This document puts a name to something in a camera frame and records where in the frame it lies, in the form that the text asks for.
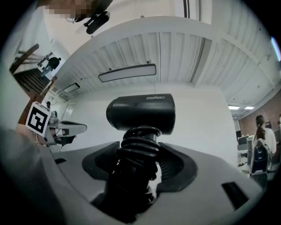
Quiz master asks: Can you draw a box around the wooden staircase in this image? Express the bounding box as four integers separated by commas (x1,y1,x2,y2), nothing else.
10,43,58,95

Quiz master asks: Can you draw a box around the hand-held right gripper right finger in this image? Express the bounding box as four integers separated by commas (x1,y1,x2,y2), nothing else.
136,142,263,225

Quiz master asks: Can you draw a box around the person's face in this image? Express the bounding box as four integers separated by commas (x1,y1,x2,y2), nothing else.
43,0,110,22

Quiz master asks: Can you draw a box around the grey and black backpack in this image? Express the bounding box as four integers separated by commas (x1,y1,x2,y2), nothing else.
250,139,273,174

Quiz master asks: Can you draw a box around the black head-mounted camera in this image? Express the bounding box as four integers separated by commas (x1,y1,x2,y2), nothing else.
84,11,110,35

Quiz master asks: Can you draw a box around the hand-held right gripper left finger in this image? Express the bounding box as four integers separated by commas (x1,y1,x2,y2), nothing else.
52,142,132,225

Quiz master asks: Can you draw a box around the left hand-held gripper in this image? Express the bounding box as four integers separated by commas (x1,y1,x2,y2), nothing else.
25,102,87,147

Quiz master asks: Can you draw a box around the person's left forearm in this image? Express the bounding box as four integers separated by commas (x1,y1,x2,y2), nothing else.
16,124,48,147

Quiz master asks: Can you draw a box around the black hair dryer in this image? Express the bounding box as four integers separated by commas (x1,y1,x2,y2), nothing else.
91,94,177,223

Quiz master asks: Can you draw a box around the long ceiling light panel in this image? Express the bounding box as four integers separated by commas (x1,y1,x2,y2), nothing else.
98,63,157,83

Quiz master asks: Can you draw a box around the short ceiling light panel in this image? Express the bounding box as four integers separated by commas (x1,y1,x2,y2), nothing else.
63,83,81,94

